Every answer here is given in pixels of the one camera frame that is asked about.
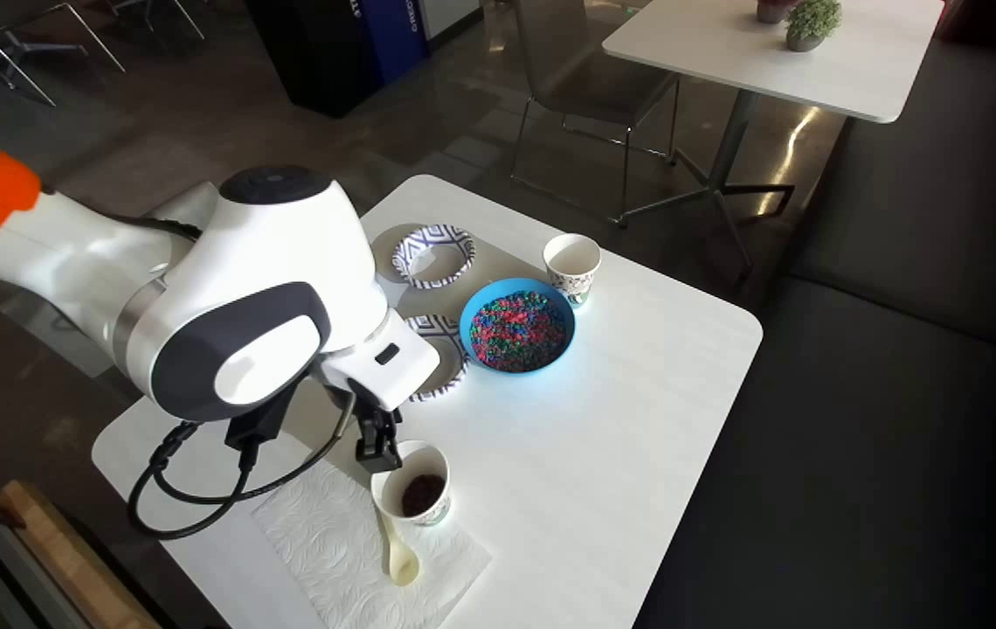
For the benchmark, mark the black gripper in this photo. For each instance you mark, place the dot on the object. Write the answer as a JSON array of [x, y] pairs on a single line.
[[370, 415]]

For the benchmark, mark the patterned paper cup with dark contents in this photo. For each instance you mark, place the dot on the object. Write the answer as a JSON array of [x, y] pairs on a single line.
[[384, 496]]

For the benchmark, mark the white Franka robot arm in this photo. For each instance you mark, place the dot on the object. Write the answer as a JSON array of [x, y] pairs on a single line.
[[251, 267]]

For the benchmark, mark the patterned paper bowl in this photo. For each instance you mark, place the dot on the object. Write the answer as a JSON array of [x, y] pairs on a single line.
[[451, 370], [431, 252]]

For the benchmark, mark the blue bowl with colourful beads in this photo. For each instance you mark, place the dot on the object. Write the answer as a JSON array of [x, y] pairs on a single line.
[[516, 334]]

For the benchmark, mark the empty patterned paper cup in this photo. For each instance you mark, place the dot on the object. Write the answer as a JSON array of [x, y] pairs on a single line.
[[575, 279]]

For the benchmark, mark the white paper napkin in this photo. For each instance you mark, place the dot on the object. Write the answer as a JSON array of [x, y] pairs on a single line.
[[321, 545]]

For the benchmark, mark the cream plastic spoon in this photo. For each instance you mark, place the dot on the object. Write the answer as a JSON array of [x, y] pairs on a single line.
[[402, 568]]

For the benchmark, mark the wooden board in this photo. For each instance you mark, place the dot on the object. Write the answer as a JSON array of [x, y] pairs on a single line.
[[63, 545]]

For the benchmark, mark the blue bin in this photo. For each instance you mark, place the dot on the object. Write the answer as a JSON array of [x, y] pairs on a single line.
[[392, 36]]

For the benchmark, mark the grey chair with metal legs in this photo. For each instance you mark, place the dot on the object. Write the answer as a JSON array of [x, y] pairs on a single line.
[[588, 58]]

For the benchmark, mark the black upholstered bench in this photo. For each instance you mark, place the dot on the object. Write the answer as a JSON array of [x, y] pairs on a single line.
[[903, 351]]

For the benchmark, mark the white side table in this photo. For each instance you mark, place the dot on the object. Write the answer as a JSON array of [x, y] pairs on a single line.
[[776, 64]]

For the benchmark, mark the green potted plant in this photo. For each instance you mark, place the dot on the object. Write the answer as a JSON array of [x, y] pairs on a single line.
[[811, 21]]

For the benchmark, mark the metal frame chair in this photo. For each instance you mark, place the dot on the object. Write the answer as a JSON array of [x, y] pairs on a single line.
[[17, 39]]

